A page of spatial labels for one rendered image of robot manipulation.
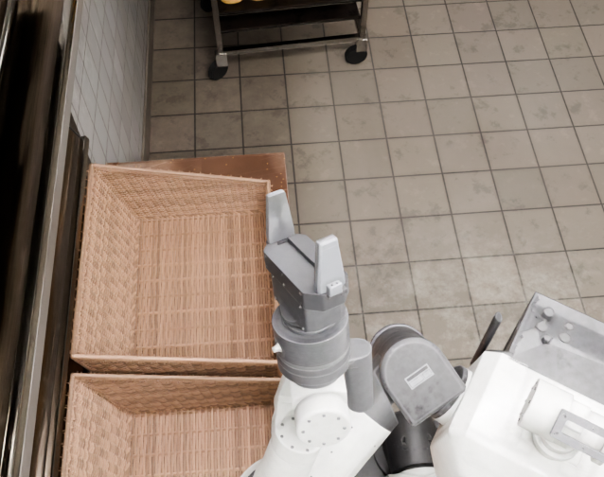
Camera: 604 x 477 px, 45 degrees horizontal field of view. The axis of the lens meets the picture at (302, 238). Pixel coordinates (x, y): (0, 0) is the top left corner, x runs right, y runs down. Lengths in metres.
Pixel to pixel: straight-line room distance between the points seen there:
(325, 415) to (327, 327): 0.11
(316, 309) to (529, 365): 0.43
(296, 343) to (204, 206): 1.35
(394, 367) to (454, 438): 0.13
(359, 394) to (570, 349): 0.36
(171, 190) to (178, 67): 1.40
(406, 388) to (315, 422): 0.22
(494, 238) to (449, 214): 0.20
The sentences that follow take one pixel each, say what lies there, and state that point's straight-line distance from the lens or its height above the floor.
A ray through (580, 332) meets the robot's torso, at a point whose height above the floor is 1.39.
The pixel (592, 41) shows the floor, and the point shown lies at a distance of 3.73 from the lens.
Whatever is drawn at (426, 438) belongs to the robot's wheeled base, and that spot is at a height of 0.35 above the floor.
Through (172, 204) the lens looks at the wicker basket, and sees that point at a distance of 2.12.
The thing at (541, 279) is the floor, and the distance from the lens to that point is 2.84.
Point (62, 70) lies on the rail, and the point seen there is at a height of 1.43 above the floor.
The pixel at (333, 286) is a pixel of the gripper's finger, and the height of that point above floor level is 1.73.
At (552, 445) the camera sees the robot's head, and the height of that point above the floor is 1.44.
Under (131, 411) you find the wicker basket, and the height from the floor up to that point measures 0.60.
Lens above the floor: 2.37
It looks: 58 degrees down
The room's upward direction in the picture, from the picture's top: straight up
